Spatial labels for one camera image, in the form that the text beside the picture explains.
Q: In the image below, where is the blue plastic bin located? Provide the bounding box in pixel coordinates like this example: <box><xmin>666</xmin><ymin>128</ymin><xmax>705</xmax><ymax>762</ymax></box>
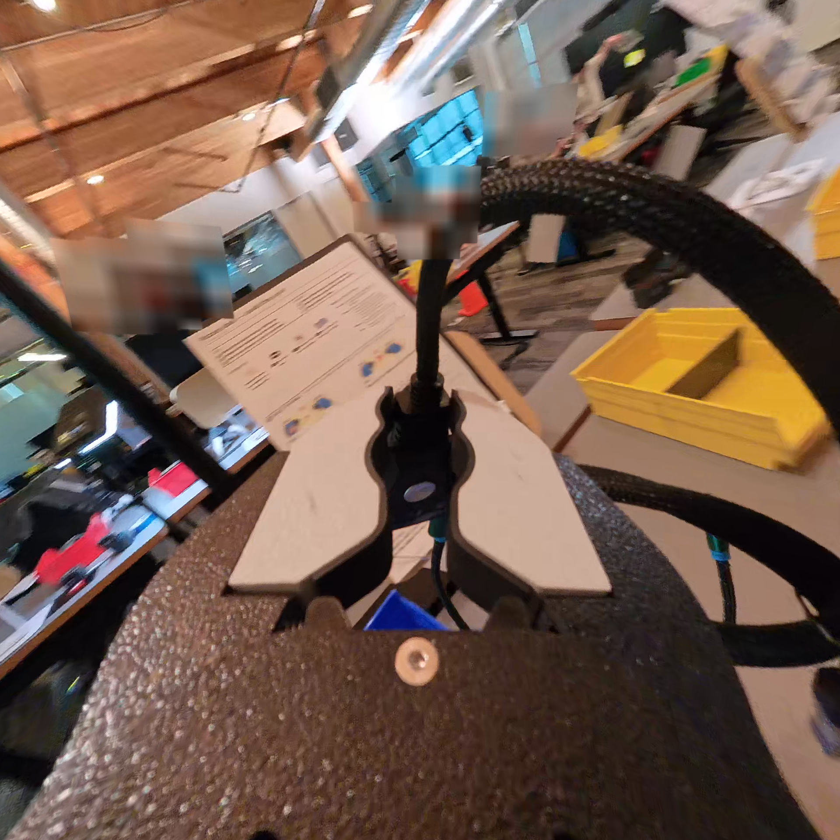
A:
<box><xmin>364</xmin><ymin>589</ymin><xmax>448</xmax><ymax>631</ymax></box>

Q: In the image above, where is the grey desk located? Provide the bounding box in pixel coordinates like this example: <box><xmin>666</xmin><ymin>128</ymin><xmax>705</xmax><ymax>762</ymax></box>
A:
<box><xmin>525</xmin><ymin>279</ymin><xmax>840</xmax><ymax>834</ymax></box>

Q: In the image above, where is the instruction sheet on stand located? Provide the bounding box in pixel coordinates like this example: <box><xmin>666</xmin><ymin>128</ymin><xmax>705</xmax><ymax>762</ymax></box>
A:
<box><xmin>182</xmin><ymin>235</ymin><xmax>546</xmax><ymax>454</ymax></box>

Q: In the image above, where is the black mesh switch cable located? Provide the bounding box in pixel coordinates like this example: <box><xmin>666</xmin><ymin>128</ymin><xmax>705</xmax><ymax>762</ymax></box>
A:
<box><xmin>413</xmin><ymin>157</ymin><xmax>840</xmax><ymax>667</ymax></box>

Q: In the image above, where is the yellow plastic bin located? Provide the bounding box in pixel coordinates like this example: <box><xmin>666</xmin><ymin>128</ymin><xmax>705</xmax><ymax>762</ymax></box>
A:
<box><xmin>571</xmin><ymin>307</ymin><xmax>831</xmax><ymax>472</ymax></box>

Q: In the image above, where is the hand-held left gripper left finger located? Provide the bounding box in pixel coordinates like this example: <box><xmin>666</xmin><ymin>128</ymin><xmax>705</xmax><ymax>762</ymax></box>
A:
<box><xmin>226</xmin><ymin>387</ymin><xmax>395</xmax><ymax>614</ymax></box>

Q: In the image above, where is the black metal pole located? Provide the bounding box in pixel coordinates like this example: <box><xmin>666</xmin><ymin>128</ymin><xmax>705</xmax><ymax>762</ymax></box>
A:
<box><xmin>0</xmin><ymin>259</ymin><xmax>227</xmax><ymax>490</ymax></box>

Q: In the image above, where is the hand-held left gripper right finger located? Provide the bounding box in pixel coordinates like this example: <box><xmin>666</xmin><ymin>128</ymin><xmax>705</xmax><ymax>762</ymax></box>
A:
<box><xmin>446</xmin><ymin>389</ymin><xmax>614</xmax><ymax>613</ymax></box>

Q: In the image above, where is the wooden standing desk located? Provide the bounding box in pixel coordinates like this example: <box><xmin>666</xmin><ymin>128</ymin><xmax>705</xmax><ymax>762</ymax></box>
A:
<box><xmin>453</xmin><ymin>222</ymin><xmax>618</xmax><ymax>343</ymax></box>

